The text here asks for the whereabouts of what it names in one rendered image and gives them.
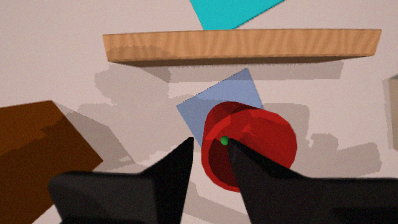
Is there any small green ball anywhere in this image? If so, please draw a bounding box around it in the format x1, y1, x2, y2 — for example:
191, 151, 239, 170
221, 136, 229, 145

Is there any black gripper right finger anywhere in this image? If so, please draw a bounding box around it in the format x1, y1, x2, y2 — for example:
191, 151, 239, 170
227, 138, 398, 224

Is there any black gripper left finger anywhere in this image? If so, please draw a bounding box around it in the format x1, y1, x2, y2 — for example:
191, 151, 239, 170
48, 137, 194, 224

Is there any light brown wooden bar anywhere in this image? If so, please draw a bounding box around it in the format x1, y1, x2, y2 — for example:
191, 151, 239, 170
103, 28, 382, 67

